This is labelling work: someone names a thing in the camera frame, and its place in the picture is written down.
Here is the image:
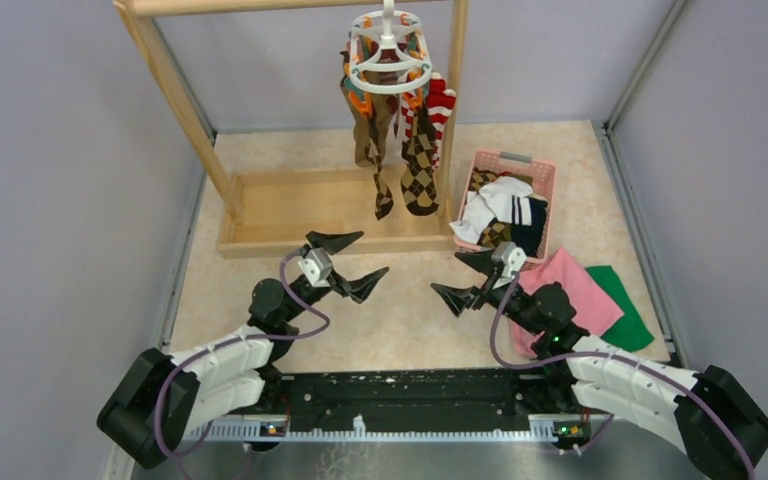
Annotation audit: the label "wooden drying rack frame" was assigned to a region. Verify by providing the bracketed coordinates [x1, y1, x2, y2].
[114, 1, 455, 258]

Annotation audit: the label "pink laundry basket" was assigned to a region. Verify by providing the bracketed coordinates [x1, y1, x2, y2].
[454, 150, 556, 265]

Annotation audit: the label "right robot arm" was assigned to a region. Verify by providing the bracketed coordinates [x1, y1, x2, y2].
[431, 242, 768, 479]

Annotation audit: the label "white round clip hanger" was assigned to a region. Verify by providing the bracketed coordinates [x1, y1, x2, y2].
[342, 1, 433, 119]

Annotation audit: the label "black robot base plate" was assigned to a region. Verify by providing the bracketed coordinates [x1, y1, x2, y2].
[236, 367, 593, 440]

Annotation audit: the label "white sock black stripes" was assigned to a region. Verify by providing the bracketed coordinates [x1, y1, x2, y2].
[478, 176, 534, 226]

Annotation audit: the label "pink cloth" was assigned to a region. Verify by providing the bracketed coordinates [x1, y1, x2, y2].
[519, 248, 623, 336]

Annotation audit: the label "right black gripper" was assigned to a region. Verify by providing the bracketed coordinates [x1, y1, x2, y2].
[432, 247, 544, 335]

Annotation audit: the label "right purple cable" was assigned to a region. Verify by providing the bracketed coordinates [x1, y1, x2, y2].
[488, 271, 758, 480]

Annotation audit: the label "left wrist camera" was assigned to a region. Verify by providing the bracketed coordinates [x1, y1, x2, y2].
[298, 247, 334, 288]

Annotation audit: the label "purple cable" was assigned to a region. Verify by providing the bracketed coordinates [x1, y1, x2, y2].
[488, 271, 758, 480]
[153, 250, 332, 480]

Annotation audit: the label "green cloth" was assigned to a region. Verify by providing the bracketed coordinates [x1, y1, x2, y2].
[585, 264, 656, 354]

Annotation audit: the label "tan hanging sock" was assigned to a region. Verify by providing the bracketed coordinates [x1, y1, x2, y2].
[340, 52, 374, 167]

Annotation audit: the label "brown argyle socks in basket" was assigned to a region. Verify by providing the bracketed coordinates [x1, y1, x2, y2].
[467, 169, 511, 247]

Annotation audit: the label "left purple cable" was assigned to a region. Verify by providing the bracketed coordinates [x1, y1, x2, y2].
[153, 250, 332, 480]

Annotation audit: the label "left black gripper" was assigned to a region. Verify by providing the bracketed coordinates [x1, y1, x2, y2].
[281, 231, 388, 322]

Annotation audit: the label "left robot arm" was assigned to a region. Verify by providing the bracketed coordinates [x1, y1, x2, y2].
[96, 231, 389, 469]

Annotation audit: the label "red white striped sock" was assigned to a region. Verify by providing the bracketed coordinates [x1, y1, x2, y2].
[407, 72, 457, 162]

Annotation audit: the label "brown argyle sock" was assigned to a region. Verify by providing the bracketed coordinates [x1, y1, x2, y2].
[365, 108, 394, 220]
[400, 106, 439, 216]

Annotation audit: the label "white sock in basket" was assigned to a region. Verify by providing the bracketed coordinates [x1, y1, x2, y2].
[449, 191, 495, 245]

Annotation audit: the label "navy sock in basket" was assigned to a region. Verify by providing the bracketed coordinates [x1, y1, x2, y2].
[511, 197, 549, 258]

